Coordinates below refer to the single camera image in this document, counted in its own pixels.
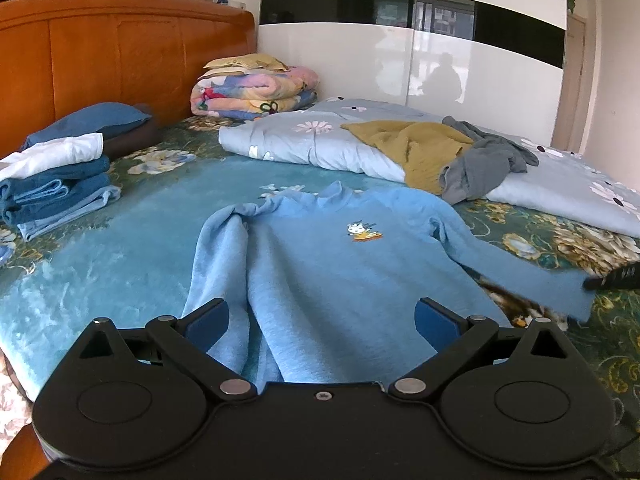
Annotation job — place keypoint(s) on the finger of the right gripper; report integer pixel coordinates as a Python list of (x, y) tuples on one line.
[(624, 277)]

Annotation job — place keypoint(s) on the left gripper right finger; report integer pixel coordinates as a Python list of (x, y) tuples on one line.
[(459, 343)]

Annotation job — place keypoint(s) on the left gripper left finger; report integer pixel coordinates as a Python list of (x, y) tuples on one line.
[(184, 343)]

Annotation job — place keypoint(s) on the light blue sweatshirt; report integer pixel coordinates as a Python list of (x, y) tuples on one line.
[(323, 287)]

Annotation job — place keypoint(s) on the teal floral bed blanket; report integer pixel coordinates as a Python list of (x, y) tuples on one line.
[(132, 260)]

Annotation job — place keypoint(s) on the light blue floral quilt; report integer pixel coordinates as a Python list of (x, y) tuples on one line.
[(562, 184)]

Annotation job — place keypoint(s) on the wooden door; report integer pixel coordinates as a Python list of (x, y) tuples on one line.
[(565, 135)]

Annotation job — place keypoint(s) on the grey garment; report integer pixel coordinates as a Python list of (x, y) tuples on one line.
[(484, 166)]

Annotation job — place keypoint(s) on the mustard yellow garment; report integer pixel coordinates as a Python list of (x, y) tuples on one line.
[(422, 149)]

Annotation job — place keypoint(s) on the light blue folded garment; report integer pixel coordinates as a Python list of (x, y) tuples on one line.
[(93, 202)]

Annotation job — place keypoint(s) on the dark brown pillow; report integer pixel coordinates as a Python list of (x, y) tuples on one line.
[(137, 139)]

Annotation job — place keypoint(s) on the dark blue folded garment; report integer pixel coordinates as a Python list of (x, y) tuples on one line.
[(52, 191)]

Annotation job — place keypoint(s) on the white folded shirt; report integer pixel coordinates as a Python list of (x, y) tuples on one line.
[(52, 154)]

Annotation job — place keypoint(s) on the blue pillow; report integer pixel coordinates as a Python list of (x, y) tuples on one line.
[(109, 118)]

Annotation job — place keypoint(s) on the colourful folded blanket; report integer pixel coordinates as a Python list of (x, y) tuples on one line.
[(247, 94)]

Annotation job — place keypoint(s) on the white glossy wardrobe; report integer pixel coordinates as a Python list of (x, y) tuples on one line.
[(495, 63)]

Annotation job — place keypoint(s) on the beige pillow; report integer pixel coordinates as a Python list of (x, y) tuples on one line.
[(253, 61)]

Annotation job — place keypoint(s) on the orange wooden headboard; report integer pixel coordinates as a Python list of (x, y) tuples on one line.
[(58, 56)]

